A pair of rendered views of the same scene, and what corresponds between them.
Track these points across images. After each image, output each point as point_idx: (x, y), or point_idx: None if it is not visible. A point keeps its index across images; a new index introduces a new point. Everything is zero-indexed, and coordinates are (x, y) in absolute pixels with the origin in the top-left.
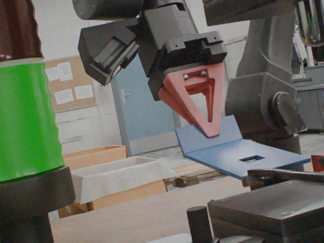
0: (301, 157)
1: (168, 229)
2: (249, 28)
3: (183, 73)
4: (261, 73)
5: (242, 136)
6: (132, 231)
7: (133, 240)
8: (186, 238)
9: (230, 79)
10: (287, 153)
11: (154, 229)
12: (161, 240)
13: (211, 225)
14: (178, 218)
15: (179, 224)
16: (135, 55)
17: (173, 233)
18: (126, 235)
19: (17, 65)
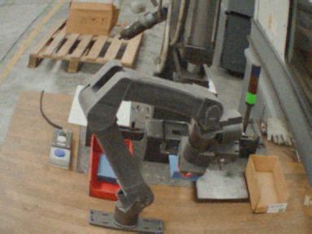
0: (171, 156)
1: (190, 224)
2: (133, 161)
3: None
4: (140, 171)
5: (140, 211)
6: (202, 233)
7: (206, 223)
8: (201, 192)
9: (149, 185)
10: (171, 160)
11: (194, 228)
12: (207, 195)
13: (175, 216)
14: (179, 233)
15: (184, 227)
16: (214, 154)
17: (191, 219)
18: (206, 230)
19: None
